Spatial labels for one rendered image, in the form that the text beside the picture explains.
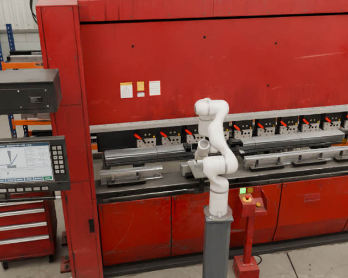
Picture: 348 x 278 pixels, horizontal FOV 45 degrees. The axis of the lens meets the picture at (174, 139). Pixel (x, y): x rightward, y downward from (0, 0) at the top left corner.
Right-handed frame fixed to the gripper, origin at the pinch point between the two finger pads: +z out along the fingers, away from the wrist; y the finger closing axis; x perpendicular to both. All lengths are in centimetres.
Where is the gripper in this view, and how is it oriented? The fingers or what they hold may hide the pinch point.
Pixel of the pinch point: (200, 160)
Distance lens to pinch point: 337.1
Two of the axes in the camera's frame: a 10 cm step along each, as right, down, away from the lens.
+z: -0.3, 4.2, 9.1
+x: 0.3, 9.1, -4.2
